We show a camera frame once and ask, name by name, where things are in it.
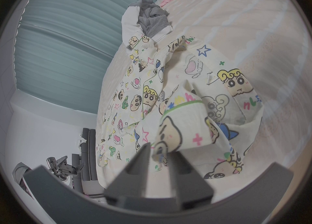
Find blue-green curtain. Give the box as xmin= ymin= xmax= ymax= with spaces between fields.
xmin=13 ymin=0 xmax=169 ymax=115

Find bed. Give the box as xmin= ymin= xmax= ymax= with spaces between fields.
xmin=96 ymin=0 xmax=312 ymax=195

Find grey and white garment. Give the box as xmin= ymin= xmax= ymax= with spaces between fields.
xmin=121 ymin=0 xmax=173 ymax=47

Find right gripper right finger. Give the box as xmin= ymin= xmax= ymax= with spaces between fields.
xmin=168 ymin=150 xmax=215 ymax=207

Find dark grey ribbed panels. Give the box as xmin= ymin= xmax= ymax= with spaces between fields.
xmin=80 ymin=128 xmax=99 ymax=189

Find white printed pyjama top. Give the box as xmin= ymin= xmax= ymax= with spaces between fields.
xmin=96 ymin=34 xmax=265 ymax=180

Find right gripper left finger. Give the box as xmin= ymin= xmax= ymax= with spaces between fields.
xmin=105 ymin=142 xmax=152 ymax=202

